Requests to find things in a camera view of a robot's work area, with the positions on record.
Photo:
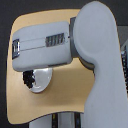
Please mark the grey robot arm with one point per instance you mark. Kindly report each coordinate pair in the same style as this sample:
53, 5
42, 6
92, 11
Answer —
94, 39

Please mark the dark grape bunch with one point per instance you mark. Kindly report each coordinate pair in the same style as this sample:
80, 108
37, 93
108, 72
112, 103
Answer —
28, 78

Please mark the white table base frame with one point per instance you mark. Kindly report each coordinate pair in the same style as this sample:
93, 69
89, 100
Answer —
59, 120

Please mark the white round plate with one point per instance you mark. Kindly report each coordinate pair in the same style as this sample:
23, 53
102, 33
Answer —
42, 79

